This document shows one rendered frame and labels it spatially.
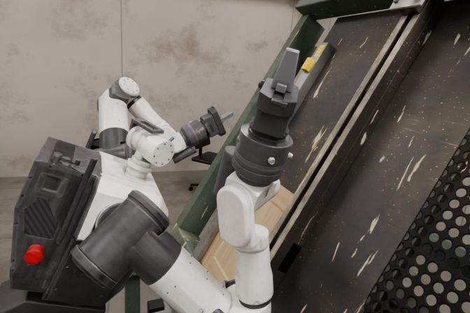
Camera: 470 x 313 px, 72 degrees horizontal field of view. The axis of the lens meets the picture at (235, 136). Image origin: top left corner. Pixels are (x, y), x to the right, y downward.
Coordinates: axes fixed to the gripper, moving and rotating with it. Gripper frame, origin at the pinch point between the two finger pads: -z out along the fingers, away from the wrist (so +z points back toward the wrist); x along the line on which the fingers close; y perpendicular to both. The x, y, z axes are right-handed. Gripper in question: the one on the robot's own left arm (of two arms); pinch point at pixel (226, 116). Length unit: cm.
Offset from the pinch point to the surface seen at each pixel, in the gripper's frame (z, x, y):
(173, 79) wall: -43, 28, -337
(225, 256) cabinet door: 27, 36, 26
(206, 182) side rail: 17.3, 25.8, -9.0
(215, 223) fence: 23.9, 31.0, 13.2
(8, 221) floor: 179, 67, -228
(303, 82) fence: -28.8, -2.9, 14.7
